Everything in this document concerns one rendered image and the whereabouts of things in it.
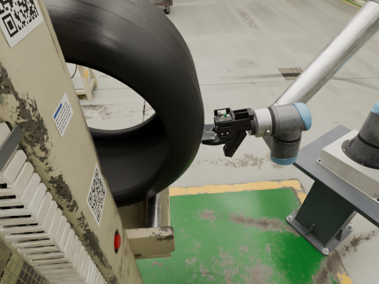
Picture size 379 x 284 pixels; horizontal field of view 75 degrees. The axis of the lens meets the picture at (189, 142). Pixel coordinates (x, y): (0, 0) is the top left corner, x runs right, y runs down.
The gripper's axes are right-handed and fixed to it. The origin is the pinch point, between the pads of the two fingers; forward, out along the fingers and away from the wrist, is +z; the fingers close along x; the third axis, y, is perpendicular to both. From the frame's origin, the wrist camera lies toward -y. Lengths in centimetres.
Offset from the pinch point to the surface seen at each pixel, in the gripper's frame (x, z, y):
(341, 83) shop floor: -205, -194, -129
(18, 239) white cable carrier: 45, 19, 29
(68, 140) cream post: 35, 14, 34
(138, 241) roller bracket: 28.1, 16.9, -7.6
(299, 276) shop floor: 11, -50, -110
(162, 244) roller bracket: 28.1, 11.2, -11.0
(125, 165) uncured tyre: -0.7, 23.8, -8.6
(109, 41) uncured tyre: 17.3, 9.7, 39.1
